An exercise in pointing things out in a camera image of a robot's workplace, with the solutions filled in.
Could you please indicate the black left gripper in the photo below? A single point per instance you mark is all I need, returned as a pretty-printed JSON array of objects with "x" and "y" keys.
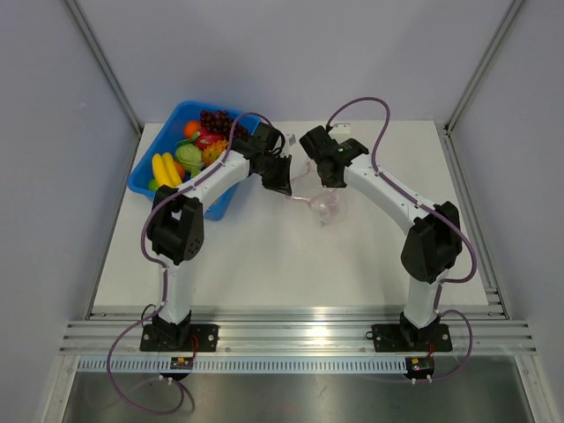
[{"x": 282, "y": 184}]

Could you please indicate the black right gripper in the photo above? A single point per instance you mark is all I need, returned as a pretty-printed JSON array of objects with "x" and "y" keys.
[{"x": 334, "y": 184}]

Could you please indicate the clear zip top bag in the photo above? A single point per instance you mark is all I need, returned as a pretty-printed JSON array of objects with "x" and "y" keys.
[{"x": 328, "y": 205}]

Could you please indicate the purple grape bunch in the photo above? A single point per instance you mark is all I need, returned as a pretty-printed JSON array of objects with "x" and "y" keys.
[{"x": 220, "y": 123}]

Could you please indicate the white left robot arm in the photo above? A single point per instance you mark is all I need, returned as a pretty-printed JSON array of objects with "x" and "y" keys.
[{"x": 175, "y": 226}]

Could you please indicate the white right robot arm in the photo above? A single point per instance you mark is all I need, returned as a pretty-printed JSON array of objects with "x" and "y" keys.
[{"x": 431, "y": 244}]

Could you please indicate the pink dragon fruit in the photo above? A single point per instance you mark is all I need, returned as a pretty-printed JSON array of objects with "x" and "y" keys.
[{"x": 203, "y": 139}]

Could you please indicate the round green cabbage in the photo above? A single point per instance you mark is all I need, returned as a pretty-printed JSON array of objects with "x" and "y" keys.
[{"x": 190, "y": 158}]

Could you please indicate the orange fruit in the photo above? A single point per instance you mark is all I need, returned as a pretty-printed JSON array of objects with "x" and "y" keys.
[
  {"x": 191, "y": 128},
  {"x": 180, "y": 170}
]

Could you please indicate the yellow banana bunch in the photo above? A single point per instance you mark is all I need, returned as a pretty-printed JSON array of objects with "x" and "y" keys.
[{"x": 164, "y": 171}]

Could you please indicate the blue plastic bin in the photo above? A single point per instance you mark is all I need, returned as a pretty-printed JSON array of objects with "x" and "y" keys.
[{"x": 172, "y": 133}]

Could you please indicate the green lime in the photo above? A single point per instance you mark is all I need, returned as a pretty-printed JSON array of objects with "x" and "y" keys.
[{"x": 153, "y": 185}]

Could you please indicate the left small circuit board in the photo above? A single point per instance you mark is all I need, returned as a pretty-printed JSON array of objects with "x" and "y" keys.
[{"x": 181, "y": 363}]

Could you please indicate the small circuit board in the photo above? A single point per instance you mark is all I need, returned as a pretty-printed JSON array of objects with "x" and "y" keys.
[
  {"x": 181, "y": 363},
  {"x": 419, "y": 368}
]

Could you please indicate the right small circuit board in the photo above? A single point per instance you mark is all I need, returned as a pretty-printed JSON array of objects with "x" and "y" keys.
[{"x": 419, "y": 368}]

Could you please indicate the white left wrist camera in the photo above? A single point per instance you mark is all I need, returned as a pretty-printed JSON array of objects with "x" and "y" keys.
[{"x": 286, "y": 142}]

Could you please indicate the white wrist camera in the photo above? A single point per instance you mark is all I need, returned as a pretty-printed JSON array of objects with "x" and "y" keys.
[
  {"x": 341, "y": 131},
  {"x": 286, "y": 142}
]

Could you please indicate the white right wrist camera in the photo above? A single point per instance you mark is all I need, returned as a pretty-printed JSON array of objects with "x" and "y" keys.
[{"x": 341, "y": 131}]

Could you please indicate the right aluminium frame post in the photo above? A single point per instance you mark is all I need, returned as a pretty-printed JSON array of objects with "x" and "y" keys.
[{"x": 493, "y": 47}]

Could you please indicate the aluminium frame post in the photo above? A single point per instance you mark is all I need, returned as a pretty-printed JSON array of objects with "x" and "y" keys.
[
  {"x": 493, "y": 47},
  {"x": 85, "y": 28}
]

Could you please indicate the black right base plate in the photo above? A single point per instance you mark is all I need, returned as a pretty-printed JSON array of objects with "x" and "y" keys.
[{"x": 399, "y": 338}]

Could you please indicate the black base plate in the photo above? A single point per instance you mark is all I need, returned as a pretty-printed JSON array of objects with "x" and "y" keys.
[
  {"x": 399, "y": 338},
  {"x": 194, "y": 337}
]

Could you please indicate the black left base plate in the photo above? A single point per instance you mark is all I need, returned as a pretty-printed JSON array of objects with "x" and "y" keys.
[{"x": 194, "y": 337}]

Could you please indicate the aluminium front rail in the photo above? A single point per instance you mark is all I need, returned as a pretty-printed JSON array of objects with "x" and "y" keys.
[{"x": 335, "y": 331}]

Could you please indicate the left aluminium frame post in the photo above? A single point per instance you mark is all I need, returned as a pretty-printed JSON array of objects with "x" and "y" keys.
[{"x": 85, "y": 28}]

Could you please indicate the slotted cable duct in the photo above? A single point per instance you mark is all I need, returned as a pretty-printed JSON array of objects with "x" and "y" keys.
[{"x": 248, "y": 365}]

